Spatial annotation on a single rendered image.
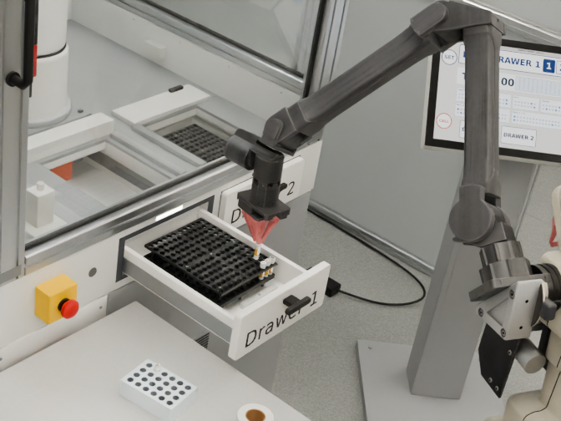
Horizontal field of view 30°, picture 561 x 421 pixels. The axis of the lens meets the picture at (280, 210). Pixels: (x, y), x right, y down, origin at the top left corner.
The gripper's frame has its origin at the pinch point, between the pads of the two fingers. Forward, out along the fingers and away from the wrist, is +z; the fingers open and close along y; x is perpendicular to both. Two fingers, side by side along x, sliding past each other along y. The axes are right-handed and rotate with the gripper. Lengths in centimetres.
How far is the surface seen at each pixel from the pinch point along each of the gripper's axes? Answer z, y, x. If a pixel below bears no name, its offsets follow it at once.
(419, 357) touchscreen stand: 79, -21, 88
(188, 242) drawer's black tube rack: 6.9, -14.0, -7.6
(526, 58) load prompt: -19, -17, 97
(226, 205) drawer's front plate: 6.7, -23.1, 8.8
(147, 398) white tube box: 18.7, 13.6, -33.5
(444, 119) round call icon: -5, -20, 73
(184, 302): 11.1, -0.6, -16.8
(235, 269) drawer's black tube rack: 7.3, -1.5, -4.0
